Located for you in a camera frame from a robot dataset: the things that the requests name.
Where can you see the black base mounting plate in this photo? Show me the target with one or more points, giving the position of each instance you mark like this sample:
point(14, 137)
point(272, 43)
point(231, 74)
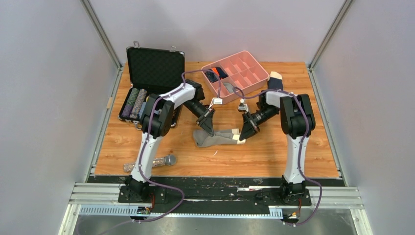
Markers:
point(214, 191)

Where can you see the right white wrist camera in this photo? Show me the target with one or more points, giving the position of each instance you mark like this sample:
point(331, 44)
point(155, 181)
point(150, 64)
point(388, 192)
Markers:
point(243, 107)

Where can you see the pink compartment organizer tray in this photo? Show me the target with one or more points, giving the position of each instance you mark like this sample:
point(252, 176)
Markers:
point(244, 72)

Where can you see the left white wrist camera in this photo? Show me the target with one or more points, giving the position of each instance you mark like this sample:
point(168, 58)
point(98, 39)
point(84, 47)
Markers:
point(217, 100)

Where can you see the aluminium frame rail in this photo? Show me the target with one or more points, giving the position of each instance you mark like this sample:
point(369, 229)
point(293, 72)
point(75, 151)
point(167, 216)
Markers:
point(102, 199)

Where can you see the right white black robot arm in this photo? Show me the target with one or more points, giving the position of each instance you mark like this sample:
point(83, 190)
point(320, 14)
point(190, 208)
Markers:
point(297, 122)

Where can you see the rolled dark patterned underwear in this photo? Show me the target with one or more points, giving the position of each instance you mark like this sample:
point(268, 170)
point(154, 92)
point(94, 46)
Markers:
point(208, 76)

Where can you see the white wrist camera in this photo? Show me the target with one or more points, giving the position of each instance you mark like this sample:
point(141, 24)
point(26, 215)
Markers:
point(243, 107)
point(217, 100)

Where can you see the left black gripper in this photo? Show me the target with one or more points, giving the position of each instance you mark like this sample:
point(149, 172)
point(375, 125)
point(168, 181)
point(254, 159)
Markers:
point(207, 125)

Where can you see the grey underwear white waistband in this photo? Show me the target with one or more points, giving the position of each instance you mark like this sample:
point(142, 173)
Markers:
point(230, 136)

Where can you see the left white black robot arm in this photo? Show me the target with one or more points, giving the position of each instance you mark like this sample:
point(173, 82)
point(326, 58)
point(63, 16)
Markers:
point(156, 121)

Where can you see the rolled orange underwear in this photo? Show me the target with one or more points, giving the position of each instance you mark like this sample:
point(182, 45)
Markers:
point(214, 75)

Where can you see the rolled navy underwear in tray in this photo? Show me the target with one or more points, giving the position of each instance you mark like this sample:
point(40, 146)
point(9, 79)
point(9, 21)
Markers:
point(222, 74)

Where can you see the navy sock cream toe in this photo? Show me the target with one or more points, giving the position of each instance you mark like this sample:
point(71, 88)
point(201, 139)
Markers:
point(275, 81)

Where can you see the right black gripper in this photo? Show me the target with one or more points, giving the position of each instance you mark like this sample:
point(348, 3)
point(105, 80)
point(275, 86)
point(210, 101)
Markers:
point(250, 127)

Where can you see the rolled grey underwear in tray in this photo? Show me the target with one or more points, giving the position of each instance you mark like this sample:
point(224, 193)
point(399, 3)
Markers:
point(229, 87)

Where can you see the black poker chip case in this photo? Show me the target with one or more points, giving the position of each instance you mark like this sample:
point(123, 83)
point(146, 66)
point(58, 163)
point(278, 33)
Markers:
point(157, 71)

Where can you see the glitter handle microphone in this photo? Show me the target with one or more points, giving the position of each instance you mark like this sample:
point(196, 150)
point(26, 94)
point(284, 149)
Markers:
point(168, 160)

